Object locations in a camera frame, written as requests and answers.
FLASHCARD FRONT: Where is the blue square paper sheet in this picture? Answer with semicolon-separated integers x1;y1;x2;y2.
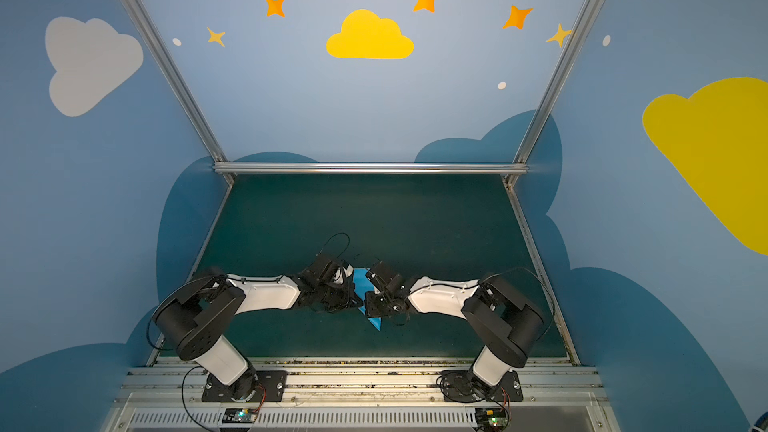
353;268;382;331

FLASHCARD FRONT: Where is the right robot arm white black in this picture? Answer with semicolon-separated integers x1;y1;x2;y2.
364;262;547;390

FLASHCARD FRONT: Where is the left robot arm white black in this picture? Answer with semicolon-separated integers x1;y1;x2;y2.
151;253;363;403

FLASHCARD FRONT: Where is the left green circuit board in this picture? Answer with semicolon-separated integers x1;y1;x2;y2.
222;408;259;424

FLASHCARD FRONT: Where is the green circuit board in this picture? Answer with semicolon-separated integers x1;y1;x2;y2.
475;408;509;432
222;408;259;424

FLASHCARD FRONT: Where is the back horizontal aluminium bar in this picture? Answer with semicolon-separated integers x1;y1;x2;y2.
214;162;528;175

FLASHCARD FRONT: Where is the right green circuit board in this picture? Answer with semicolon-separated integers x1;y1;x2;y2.
475;408;509;432

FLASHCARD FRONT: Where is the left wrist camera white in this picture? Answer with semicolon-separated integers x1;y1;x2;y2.
334;264;354;284

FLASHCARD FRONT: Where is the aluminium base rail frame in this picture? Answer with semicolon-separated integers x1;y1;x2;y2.
102;357;620;431

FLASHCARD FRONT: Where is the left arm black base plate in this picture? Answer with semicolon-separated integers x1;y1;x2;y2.
201;370;287;404

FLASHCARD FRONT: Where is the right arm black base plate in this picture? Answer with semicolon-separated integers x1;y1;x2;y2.
436;370;523;403

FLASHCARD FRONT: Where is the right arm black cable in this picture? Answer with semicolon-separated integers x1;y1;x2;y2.
362;254;554;427

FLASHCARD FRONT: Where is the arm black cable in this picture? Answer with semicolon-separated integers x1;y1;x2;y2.
146;232;352;432
362;254;554;427

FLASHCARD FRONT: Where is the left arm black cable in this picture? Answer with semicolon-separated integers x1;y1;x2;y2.
146;232;352;432

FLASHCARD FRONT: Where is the right slanted aluminium post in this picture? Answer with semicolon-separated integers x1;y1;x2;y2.
514;0;605;174

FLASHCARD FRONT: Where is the slanted aluminium post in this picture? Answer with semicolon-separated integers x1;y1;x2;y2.
514;0;605;174
120;0;228;165

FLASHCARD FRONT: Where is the left slanted aluminium post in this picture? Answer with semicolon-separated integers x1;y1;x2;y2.
120;0;228;165

